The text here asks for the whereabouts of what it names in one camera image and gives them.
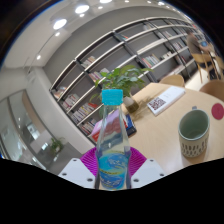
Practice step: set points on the red book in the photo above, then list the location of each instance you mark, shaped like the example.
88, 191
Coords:
94, 137

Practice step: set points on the round ceiling lights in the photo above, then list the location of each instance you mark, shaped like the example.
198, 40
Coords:
60, 24

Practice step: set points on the grey wall shelf unit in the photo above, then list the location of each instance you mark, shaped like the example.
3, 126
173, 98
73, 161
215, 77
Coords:
151, 60

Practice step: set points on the small green potted plant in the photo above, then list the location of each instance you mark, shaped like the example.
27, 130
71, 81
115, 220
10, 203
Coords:
56, 144

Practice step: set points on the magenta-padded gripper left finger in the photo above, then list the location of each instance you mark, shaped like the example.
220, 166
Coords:
75, 171

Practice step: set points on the green potted plant glass vase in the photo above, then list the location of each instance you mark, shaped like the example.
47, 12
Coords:
125, 78

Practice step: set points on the open laptop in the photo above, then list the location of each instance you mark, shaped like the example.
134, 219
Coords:
203, 43

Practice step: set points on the pale green ceramic mug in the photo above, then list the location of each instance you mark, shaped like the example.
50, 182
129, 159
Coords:
193, 143

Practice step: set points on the white booklet with square code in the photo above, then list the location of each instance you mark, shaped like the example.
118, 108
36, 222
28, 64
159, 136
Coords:
166, 98

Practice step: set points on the clear bottle with teal cap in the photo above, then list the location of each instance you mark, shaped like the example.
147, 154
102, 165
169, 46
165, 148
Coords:
111, 140

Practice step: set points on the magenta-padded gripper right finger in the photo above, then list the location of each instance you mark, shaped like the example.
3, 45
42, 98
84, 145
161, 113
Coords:
148, 171

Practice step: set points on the pink book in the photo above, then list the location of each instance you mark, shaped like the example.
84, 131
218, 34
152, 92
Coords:
97, 126

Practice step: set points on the light wooden chair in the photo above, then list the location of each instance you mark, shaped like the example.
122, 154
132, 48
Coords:
203, 58
171, 80
213, 90

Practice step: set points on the dark blue book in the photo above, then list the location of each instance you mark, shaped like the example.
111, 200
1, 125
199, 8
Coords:
132, 128

